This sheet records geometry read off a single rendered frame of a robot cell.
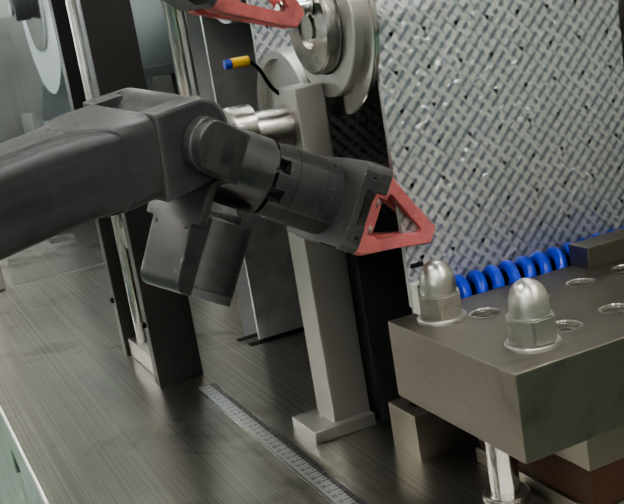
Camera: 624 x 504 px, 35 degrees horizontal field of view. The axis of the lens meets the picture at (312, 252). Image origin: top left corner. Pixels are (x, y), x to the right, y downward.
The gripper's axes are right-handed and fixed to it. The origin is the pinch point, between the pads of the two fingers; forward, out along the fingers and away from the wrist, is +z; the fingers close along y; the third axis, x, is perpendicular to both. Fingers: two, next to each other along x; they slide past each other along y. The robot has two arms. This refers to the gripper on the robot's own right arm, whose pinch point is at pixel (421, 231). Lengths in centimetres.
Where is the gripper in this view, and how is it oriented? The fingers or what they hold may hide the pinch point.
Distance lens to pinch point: 80.2
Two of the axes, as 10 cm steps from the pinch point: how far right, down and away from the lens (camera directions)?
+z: 8.6, 2.7, 4.4
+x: 3.0, -9.5, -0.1
